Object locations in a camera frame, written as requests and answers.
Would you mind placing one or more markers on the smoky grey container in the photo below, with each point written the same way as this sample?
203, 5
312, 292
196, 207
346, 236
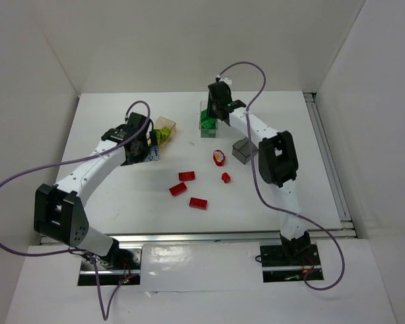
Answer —
242, 151

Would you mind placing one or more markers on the aluminium side rail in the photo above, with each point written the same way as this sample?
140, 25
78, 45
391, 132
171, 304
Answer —
333, 177

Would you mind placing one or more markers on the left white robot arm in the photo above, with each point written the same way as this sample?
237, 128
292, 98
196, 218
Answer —
59, 209

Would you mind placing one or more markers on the small red lego brick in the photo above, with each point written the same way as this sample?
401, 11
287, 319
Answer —
225, 177

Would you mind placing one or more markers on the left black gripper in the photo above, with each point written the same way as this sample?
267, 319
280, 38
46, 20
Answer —
154, 139

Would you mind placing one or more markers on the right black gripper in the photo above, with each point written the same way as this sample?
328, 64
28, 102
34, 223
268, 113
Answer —
214, 110

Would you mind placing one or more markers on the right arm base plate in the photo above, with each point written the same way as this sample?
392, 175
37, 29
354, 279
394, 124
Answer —
276, 267

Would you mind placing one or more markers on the red rounded lego brick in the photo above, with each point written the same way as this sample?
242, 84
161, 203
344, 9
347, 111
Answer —
178, 189

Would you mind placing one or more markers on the amber transparent container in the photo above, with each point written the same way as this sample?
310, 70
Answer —
164, 122

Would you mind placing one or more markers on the red flower lego piece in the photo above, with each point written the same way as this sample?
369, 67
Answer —
219, 158

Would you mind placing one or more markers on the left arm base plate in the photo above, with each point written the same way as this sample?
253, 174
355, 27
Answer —
127, 270

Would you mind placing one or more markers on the lime lego brick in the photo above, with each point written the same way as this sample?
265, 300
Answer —
163, 134
153, 138

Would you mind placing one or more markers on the clear transparent container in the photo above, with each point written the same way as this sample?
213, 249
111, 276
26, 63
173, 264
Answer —
207, 133

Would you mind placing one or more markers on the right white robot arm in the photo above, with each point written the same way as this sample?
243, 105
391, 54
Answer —
277, 164

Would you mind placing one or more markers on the aluminium front rail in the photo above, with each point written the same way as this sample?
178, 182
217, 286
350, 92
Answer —
198, 237

